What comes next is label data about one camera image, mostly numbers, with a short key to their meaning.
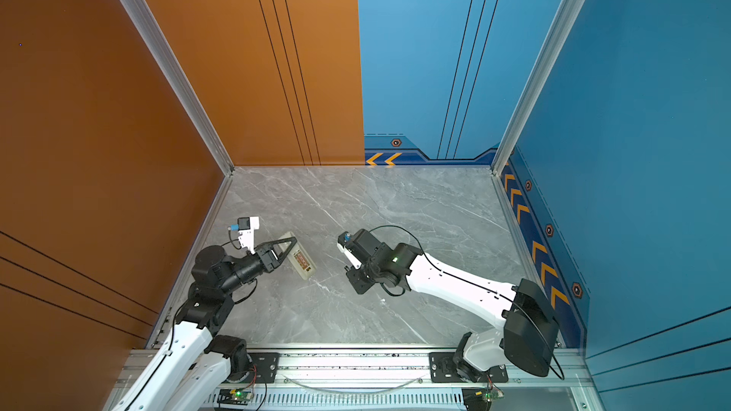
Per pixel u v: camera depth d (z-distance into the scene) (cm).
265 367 73
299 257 72
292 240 71
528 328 40
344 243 69
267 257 64
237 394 71
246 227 66
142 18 77
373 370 75
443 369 72
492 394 70
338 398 77
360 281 67
